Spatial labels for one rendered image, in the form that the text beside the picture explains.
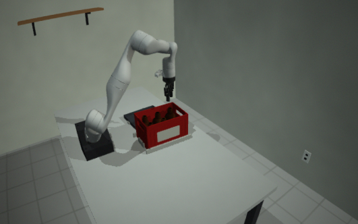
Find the red crate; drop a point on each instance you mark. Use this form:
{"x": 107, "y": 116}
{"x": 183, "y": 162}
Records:
{"x": 165, "y": 131}

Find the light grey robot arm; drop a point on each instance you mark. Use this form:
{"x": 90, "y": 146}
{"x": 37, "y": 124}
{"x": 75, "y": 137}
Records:
{"x": 121, "y": 77}

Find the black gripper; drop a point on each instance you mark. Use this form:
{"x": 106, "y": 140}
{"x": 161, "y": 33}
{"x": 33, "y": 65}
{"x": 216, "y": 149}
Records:
{"x": 168, "y": 87}

